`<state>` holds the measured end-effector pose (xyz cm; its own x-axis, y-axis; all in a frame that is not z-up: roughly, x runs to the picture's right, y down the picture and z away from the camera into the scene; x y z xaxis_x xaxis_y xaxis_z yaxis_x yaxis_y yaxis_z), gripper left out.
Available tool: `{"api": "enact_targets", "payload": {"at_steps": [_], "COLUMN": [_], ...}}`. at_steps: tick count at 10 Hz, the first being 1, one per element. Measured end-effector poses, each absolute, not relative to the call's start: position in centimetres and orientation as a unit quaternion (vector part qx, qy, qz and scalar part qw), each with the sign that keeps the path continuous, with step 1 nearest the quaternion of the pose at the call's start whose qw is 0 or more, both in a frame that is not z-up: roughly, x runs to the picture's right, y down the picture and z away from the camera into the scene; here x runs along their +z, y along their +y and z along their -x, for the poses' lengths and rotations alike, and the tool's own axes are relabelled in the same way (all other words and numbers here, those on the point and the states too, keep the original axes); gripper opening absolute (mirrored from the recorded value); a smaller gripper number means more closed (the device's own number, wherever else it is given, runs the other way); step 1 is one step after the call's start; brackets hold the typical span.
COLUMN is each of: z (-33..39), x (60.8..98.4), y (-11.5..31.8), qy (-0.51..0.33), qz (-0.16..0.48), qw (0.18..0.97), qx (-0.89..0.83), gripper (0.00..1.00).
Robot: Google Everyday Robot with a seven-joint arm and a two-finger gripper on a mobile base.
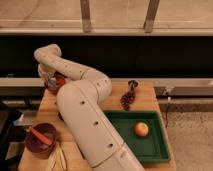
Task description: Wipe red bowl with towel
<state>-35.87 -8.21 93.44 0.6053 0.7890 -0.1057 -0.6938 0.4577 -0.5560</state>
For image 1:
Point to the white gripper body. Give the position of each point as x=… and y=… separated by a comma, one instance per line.
x=45, y=72

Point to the blue white towel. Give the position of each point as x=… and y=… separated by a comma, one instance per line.
x=52, y=84

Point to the red bowl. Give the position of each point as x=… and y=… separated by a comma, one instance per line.
x=60, y=81

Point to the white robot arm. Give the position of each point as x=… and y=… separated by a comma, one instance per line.
x=78, y=103

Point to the dark maroon bowl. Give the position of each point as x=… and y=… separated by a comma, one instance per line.
x=35, y=146

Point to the orange carrot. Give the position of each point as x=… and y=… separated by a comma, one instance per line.
x=41, y=137

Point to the black object at left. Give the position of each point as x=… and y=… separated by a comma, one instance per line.
x=7, y=116

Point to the brown grape bunch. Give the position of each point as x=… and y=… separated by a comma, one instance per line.
x=128, y=98

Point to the yellow apple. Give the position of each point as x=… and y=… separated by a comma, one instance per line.
x=141, y=129

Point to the green plastic tray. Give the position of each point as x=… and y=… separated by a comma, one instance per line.
x=150, y=149

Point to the left metal post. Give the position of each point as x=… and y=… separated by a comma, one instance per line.
x=85, y=15

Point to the metal post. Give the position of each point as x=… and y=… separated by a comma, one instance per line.
x=85, y=15
x=150, y=16

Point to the right metal post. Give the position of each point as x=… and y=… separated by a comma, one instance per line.
x=150, y=16

